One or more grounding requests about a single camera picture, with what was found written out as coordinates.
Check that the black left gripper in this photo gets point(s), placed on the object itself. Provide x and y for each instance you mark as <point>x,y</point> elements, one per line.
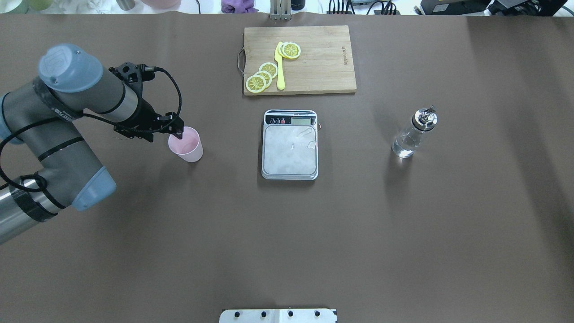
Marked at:
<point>142,116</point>

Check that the pink plastic cup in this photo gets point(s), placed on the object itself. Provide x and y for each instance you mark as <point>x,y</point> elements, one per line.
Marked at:
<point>189,147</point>

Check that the glass sauce bottle metal spout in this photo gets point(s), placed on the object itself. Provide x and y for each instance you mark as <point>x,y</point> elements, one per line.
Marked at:
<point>409,139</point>

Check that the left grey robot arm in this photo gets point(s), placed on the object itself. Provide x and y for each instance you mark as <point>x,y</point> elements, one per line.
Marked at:
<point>71,84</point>

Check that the digital kitchen scale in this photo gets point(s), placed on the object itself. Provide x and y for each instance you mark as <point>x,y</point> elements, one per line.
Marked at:
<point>289,145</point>

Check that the lemon slice lowest of three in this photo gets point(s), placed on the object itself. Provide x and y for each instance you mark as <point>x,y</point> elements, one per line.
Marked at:
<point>256,84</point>

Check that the lemon slice middle of three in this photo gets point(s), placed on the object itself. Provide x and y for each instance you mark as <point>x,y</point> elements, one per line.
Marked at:
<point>267,76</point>

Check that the yellow plastic knife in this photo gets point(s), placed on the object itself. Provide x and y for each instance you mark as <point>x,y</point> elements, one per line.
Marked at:
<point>280,81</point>

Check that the pink bowl with ice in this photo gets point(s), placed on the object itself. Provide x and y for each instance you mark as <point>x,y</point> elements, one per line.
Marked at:
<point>161,4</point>

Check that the purple cloth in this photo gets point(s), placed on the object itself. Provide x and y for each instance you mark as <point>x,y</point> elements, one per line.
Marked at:
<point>238,6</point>

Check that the lemon slice near knife tip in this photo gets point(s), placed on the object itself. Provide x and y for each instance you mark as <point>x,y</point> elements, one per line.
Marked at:
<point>290,50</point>

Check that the wooden cutting board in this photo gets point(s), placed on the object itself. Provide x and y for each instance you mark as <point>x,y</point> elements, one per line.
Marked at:
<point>325,65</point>

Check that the aluminium frame post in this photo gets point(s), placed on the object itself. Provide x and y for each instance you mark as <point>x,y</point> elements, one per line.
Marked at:
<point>280,10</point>

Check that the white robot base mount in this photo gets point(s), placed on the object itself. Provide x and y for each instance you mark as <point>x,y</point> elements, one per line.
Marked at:
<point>286,315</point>

